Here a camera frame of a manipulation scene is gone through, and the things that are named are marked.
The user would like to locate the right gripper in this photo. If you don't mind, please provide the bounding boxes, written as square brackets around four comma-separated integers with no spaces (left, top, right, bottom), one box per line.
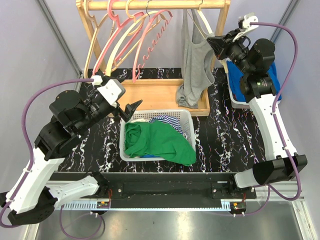
[208,27,253,76]

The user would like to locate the cream hanger with grey top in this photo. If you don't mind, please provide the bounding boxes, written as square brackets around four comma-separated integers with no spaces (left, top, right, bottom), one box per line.
[187,0,229,73]

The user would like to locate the grey tank top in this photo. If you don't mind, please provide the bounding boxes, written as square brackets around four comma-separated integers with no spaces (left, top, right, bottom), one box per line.
[175,9,215,109]

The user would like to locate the green tank top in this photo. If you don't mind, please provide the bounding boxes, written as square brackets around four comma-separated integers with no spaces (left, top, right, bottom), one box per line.
[124,121,196,166]

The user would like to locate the blue white striped tank top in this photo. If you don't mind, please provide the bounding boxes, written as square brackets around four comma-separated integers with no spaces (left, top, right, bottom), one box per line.
[148,115,188,139]

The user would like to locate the pink hanger with green top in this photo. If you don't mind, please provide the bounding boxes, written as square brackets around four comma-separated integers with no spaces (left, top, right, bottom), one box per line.
[132,0,174,84]

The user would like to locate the wooden hanger with blue top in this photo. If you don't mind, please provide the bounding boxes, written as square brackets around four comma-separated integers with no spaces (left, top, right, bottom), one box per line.
[103,0,173,77]

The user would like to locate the pink hanger with striped top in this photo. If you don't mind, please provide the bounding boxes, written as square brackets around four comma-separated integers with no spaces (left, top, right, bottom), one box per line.
[92,0,144,76]

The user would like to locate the light wooden hanger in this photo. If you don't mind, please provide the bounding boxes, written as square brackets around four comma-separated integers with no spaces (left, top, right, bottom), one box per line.
[83,0,109,78]

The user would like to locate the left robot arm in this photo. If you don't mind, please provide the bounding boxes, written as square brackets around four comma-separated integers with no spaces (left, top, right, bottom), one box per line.
[0,90,143,228]

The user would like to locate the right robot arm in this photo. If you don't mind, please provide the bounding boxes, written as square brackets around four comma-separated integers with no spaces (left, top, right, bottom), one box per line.
[207,29,308,199]

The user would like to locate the wooden clothes rack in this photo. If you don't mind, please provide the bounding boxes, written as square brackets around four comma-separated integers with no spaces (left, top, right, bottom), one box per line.
[76,0,221,111]

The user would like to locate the blue folded cloth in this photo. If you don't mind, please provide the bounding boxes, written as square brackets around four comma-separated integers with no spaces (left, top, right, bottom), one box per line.
[226,60,281,102]

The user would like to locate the white perforated plastic basket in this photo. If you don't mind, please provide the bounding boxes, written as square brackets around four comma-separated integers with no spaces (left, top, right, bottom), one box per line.
[119,109,196,162]

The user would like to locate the grey side basket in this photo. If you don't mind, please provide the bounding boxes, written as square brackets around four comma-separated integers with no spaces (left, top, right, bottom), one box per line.
[223,59,250,109]

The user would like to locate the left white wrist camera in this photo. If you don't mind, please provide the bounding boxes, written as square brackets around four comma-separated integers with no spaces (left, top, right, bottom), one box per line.
[92,75,126,108]

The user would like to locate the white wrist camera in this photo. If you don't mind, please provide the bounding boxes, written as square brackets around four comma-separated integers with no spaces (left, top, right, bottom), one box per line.
[92,75,126,108]
[232,12,259,42]

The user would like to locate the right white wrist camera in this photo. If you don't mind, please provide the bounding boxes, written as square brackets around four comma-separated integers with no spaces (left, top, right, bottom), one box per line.
[232,12,259,42]

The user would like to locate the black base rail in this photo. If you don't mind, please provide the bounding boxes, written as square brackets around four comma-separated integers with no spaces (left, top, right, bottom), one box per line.
[46,172,257,211]

